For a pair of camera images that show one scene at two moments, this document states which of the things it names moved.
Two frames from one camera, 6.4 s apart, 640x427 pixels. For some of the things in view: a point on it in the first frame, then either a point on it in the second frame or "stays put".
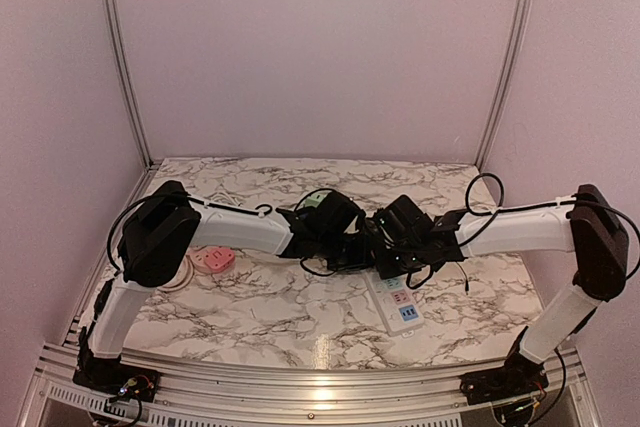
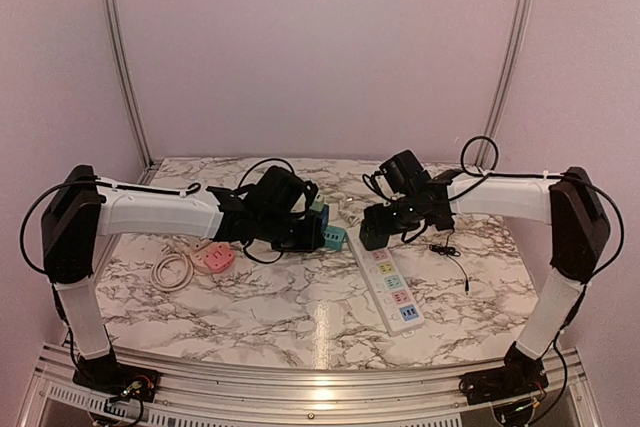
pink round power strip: x=211 y=260 stays put
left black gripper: x=362 y=259 -> x=309 y=240
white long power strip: x=396 y=303 stays put
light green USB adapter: x=315 y=199 stays put
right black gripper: x=385 y=269 -> x=372 y=212
